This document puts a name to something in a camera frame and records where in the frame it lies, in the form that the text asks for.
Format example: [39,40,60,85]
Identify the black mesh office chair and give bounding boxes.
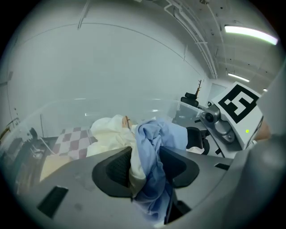
[180,92,200,108]

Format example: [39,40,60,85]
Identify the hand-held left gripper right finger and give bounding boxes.
[160,145,234,212]

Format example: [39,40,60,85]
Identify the light blue clothes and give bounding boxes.
[133,118,188,224]

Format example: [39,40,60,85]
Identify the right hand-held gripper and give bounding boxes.
[185,81,265,158]

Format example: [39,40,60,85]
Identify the clear plastic storage bin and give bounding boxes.
[4,97,202,161]

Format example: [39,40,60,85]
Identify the red white checkered table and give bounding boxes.
[52,126,92,161]

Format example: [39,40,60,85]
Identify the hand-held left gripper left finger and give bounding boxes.
[17,146,157,229]

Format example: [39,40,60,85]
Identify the wooden coat rack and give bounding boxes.
[194,79,202,100]

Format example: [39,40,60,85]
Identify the person's right forearm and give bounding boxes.
[256,120,272,142]

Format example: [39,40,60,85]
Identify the ceiling tube light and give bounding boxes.
[224,25,279,45]
[227,72,250,83]

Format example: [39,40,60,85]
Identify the white ceiling pipes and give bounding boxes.
[164,0,219,79]

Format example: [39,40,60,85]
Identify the cream flat paper bag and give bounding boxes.
[39,155,74,183]

